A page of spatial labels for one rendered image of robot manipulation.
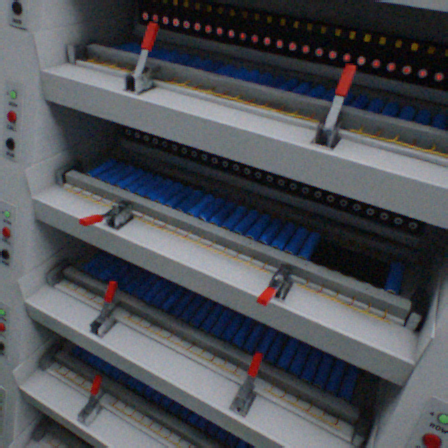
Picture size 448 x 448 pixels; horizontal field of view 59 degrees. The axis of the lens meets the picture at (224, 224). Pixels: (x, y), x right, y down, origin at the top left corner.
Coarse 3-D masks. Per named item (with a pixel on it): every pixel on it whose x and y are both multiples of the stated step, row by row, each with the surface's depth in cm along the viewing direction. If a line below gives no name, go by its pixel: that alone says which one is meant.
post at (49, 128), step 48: (0, 0) 59; (48, 0) 56; (96, 0) 63; (0, 48) 61; (0, 96) 63; (0, 144) 65; (48, 144) 65; (0, 192) 68; (48, 240) 72; (0, 288) 74; (48, 336) 82; (0, 384) 81
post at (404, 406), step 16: (432, 352) 44; (416, 368) 45; (432, 368) 45; (416, 384) 46; (432, 384) 45; (384, 400) 56; (400, 400) 47; (416, 400) 46; (384, 416) 52; (400, 416) 47; (416, 416) 47; (384, 432) 49; (400, 432) 48
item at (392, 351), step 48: (96, 144) 74; (48, 192) 66; (96, 240) 63; (144, 240) 59; (192, 288) 57; (240, 288) 53; (432, 288) 51; (336, 336) 49; (384, 336) 48; (432, 336) 42
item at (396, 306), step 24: (72, 192) 66; (96, 192) 65; (120, 192) 64; (168, 216) 60; (192, 216) 60; (192, 240) 58; (216, 240) 58; (240, 240) 57; (264, 264) 55; (288, 264) 54; (312, 264) 54; (336, 288) 52; (360, 288) 51; (408, 312) 49
